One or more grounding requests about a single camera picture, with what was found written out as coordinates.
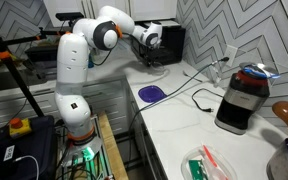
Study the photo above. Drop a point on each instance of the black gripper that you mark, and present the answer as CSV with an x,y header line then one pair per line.
x,y
145,53

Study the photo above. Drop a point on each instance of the clear plastic bowl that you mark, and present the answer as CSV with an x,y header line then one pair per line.
x,y
160,70

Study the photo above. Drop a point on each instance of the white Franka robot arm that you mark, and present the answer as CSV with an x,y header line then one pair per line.
x,y
70,66

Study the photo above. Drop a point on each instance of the purple bowl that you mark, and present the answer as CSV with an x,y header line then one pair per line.
x,y
152,93

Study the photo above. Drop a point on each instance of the black coffee maker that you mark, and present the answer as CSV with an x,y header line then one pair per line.
x,y
175,43

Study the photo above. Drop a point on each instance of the blue bottle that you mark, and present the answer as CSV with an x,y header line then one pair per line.
x,y
90,63

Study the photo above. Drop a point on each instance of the clear drinking glass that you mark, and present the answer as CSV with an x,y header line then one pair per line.
x,y
217,76

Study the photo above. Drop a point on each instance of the wooden plank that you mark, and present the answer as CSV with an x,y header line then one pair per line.
x,y
112,150

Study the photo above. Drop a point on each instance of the black toaster oven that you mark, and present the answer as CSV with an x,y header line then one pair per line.
x,y
40,55

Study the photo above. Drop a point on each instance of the black and silver blender base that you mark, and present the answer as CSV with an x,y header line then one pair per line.
x,y
242,103

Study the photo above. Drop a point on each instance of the silver blue blender lid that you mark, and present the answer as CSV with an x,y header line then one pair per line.
x,y
259,70

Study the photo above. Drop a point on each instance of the clear plastic food container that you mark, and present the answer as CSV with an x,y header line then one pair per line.
x,y
192,160

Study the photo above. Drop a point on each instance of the orange plastic utensil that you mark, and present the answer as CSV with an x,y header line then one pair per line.
x,y
210,156

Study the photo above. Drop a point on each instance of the green packet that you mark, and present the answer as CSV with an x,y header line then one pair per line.
x,y
195,170

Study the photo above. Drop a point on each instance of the black tripod stand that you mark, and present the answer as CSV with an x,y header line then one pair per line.
x,y
17,78

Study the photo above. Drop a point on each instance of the yellow emergency stop button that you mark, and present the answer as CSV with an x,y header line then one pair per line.
x,y
19,127

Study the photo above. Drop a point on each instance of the black equipment case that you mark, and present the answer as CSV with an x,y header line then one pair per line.
x,y
20,156

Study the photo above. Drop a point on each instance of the white label sticker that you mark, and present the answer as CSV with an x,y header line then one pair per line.
x,y
9,153

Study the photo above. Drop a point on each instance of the grey utensil holder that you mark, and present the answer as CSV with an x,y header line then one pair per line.
x,y
280,166

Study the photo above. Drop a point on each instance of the white wall outlet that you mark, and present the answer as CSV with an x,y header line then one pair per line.
x,y
230,56

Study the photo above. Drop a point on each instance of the black camera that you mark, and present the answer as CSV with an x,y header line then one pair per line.
x,y
69,16

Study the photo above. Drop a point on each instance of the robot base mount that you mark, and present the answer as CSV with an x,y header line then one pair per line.
x,y
87,156

